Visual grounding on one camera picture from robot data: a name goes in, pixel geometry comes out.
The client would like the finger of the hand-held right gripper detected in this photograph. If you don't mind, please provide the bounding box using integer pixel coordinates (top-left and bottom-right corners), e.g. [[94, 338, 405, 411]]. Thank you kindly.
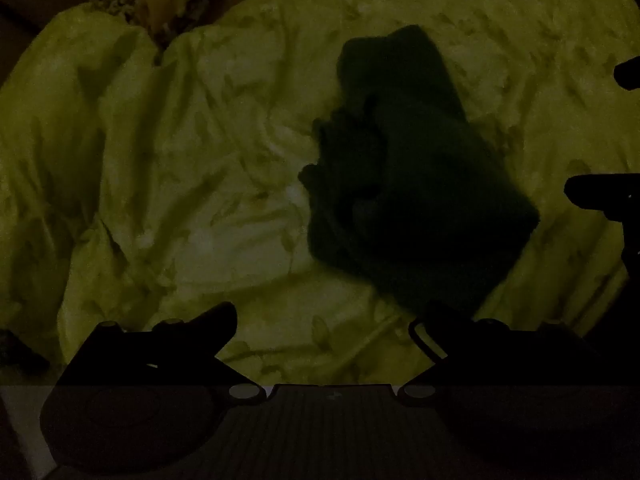
[[563, 173, 640, 221], [613, 57, 640, 89]]

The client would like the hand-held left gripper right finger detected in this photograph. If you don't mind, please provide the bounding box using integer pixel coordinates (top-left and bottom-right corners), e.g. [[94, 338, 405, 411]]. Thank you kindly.
[[399, 300, 617, 390]]

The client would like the light leaf-patterned bed sheet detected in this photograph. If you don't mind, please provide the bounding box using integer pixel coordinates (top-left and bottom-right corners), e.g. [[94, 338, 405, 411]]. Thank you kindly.
[[0, 0, 640, 386]]

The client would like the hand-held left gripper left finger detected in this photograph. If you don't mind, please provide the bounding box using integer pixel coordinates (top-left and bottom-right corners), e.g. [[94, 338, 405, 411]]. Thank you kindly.
[[54, 301, 247, 390]]

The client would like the dark green garment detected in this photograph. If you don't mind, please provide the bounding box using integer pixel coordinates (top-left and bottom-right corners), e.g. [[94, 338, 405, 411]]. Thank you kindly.
[[298, 24, 541, 313]]

